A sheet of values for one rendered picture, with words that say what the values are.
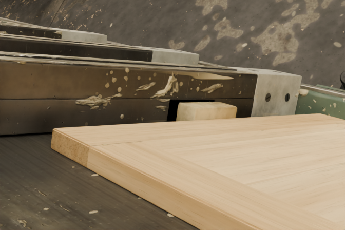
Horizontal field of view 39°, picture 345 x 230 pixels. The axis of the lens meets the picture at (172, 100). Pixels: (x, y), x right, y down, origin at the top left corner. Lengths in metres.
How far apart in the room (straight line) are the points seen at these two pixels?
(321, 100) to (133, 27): 2.04
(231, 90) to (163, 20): 1.98
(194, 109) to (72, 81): 0.15
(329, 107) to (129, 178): 0.50
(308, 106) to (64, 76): 0.46
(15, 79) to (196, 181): 0.20
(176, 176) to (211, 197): 0.04
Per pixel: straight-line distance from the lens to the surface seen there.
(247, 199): 0.33
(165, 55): 0.88
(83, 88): 0.50
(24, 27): 1.06
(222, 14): 2.42
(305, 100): 0.82
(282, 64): 2.07
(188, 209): 0.32
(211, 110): 0.58
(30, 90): 0.47
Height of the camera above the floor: 1.56
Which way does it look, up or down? 44 degrees down
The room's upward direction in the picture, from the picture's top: 47 degrees counter-clockwise
